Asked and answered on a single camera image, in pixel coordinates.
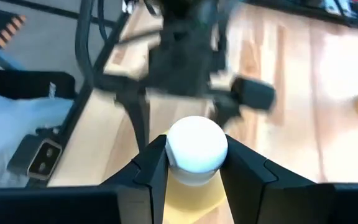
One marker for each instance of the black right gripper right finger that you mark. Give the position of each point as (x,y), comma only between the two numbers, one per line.
(247,186)

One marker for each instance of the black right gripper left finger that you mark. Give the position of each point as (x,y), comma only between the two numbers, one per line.
(151,183)

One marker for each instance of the large yellow paint bottle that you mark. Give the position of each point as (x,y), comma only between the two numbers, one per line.
(196,146)

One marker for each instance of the black flat panel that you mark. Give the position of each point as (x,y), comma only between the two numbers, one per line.
(23,84)

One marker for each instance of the grey table-level camera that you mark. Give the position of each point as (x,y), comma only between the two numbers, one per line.
(39,157)

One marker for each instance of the black mat orange stripes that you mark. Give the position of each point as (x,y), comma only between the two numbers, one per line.
(6,26)

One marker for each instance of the white fabric sheet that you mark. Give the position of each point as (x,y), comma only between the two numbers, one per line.
(8,124)

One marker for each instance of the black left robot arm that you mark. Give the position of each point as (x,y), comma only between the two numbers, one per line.
(179,53)

